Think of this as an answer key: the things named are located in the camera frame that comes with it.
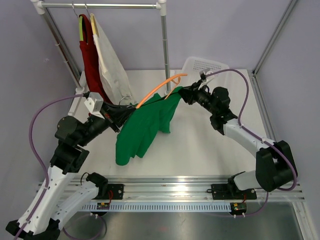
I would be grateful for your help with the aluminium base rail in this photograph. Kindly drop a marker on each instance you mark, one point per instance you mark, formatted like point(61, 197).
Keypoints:
point(181, 194)

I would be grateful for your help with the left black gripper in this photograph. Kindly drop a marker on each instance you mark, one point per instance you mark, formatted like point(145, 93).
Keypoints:
point(117, 115)

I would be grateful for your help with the red t shirt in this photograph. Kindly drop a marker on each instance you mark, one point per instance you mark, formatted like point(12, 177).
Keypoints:
point(91, 60)

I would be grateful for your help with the white plastic basket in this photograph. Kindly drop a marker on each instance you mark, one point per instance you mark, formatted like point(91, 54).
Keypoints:
point(193, 67)

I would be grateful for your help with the orange hanger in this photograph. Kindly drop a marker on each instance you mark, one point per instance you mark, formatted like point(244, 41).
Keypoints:
point(176, 79)

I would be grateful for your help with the white t shirt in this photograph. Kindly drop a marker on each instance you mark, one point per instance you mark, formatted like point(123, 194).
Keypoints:
point(114, 78)

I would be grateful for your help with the metal clothes rack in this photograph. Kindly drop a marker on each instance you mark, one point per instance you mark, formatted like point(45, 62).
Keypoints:
point(78, 77)

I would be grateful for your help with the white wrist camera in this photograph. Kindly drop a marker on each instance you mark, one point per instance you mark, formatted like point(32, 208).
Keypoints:
point(205, 77)
point(94, 102)

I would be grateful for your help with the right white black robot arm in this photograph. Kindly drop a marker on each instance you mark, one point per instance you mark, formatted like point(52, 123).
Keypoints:
point(274, 163)

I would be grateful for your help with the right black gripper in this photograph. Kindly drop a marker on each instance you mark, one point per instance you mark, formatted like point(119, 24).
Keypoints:
point(190, 93)

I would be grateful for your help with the green t shirt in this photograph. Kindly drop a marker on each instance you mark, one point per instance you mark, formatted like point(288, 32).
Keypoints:
point(141, 128)

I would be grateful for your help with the yellow hanger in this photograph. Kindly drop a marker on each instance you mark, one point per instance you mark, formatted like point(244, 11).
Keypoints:
point(92, 21)

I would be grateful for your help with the green hanger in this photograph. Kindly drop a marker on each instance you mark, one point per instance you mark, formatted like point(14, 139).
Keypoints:
point(80, 22)

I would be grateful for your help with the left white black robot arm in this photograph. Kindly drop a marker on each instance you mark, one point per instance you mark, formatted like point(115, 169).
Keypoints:
point(46, 217)

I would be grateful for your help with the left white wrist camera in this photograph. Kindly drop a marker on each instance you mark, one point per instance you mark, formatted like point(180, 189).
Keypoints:
point(94, 102)

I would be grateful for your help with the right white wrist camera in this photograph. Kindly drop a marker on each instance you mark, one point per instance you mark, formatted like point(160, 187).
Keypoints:
point(205, 77)

